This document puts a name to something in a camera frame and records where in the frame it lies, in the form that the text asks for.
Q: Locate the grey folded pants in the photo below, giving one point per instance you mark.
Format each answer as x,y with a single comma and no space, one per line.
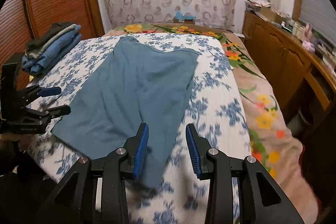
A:
35,54

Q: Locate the black folded pants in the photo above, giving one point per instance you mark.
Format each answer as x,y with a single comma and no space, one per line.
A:
54,29

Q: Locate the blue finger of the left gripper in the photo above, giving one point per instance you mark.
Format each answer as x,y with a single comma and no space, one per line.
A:
46,92
59,111

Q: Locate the small pink box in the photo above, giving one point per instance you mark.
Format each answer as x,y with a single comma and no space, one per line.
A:
308,46

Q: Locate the grey window roller blind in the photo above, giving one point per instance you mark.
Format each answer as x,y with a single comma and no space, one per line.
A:
321,15

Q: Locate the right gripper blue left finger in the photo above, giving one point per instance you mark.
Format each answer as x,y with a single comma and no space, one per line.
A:
136,147

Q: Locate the brown wooden side cabinet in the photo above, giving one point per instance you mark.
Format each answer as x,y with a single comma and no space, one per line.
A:
300,80

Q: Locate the open cardboard box on cabinet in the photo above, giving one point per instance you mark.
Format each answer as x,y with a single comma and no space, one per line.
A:
270,15

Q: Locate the teal blue shorts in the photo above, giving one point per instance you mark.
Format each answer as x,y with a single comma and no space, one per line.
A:
135,84

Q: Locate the blue folded denim jeans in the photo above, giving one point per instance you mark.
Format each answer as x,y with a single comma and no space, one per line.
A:
54,53

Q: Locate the pink bottle on cabinet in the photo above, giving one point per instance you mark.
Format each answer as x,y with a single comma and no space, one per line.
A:
307,33

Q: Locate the cardboard box with blue cloth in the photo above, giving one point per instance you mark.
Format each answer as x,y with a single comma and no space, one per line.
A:
184,18

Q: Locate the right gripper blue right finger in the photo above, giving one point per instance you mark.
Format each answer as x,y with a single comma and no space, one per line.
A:
198,148

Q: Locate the stack of folded papers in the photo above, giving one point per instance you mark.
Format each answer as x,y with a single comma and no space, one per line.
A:
256,5

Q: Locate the colourful flower blanket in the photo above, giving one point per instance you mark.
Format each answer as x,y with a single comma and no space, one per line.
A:
271,141

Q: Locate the brown louvered wooden wardrobe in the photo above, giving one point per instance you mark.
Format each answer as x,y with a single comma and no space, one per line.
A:
23,20

